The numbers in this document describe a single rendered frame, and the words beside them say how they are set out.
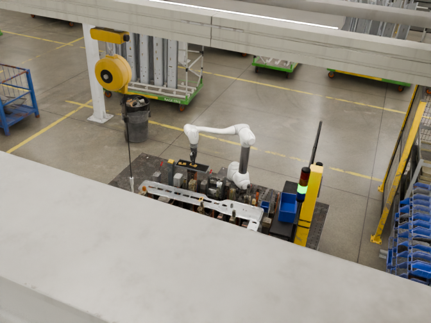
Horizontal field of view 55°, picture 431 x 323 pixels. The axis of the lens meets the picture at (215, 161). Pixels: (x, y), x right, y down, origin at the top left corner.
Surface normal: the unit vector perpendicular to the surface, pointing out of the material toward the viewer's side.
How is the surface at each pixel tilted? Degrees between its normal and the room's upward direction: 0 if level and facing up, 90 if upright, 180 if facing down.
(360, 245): 0
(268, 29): 90
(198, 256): 0
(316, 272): 0
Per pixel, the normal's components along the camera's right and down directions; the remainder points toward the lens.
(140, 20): -0.38, 0.50
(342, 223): 0.05, -0.83
